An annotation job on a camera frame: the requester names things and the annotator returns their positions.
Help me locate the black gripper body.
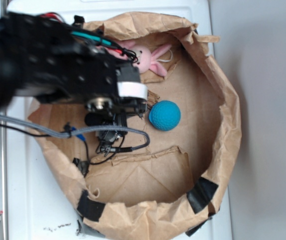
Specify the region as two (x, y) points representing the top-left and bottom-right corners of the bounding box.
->
(85, 65), (148, 153)

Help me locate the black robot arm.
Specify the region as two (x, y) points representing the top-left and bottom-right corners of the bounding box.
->
(0, 12), (148, 154)

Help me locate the blue dimpled ball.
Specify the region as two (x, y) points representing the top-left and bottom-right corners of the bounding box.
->
(148, 100), (181, 131)

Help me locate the brown wood bark piece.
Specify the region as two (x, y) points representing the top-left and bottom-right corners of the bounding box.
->
(147, 90), (160, 110)

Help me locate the pink plush bunny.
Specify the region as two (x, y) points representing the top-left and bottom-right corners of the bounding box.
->
(117, 40), (173, 77)

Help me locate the brown paper bag bin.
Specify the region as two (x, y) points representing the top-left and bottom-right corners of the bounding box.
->
(38, 12), (241, 240)

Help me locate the white plastic tray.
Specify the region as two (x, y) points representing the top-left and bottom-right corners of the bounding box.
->
(5, 0), (234, 240)

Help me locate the grey braided cable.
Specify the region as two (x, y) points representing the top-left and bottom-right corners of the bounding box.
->
(0, 111), (150, 154)

